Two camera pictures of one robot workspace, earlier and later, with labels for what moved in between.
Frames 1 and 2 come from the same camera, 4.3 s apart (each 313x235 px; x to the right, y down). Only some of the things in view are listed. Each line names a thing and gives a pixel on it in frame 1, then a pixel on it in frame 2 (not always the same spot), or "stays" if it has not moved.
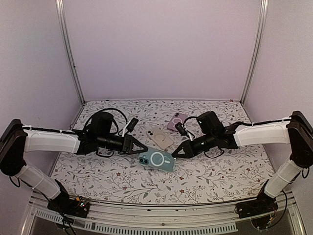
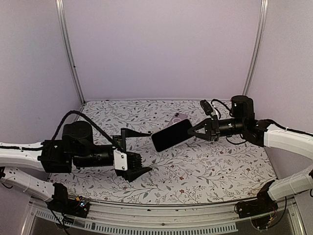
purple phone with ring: [176, 119] stays
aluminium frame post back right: [263, 14] stays
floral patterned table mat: [154, 176] stays
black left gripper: [128, 145] -> [129, 175]
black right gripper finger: [188, 150] -> [208, 135]
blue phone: [157, 159] -> [167, 137]
